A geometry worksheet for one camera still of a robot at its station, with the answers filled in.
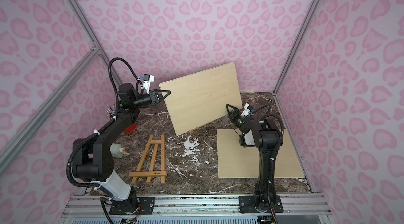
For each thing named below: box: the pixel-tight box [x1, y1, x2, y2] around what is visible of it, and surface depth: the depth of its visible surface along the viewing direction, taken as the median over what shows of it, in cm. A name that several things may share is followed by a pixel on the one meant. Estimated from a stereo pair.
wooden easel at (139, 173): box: [128, 134, 167, 185], surface depth 87 cm
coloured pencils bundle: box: [106, 103, 117, 120], surface depth 88 cm
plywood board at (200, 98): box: [158, 62, 243, 136], surface depth 86 cm
